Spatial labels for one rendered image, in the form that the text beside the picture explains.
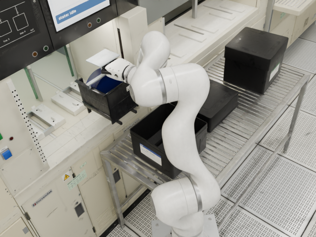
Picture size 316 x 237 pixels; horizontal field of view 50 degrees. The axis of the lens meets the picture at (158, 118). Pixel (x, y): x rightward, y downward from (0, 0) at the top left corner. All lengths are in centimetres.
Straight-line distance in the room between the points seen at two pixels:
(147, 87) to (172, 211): 41
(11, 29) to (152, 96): 59
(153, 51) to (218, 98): 99
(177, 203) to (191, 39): 155
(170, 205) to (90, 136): 79
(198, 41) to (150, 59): 146
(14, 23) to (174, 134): 67
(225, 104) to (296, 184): 105
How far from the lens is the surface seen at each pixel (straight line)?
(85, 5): 144
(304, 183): 272
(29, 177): 162
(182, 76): 93
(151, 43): 100
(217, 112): 182
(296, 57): 399
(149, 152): 162
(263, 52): 204
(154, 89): 90
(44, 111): 193
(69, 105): 191
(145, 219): 242
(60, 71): 227
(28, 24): 130
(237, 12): 280
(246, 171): 268
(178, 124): 97
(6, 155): 146
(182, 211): 110
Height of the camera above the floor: 207
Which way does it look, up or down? 43 degrees down
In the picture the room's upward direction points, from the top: 5 degrees counter-clockwise
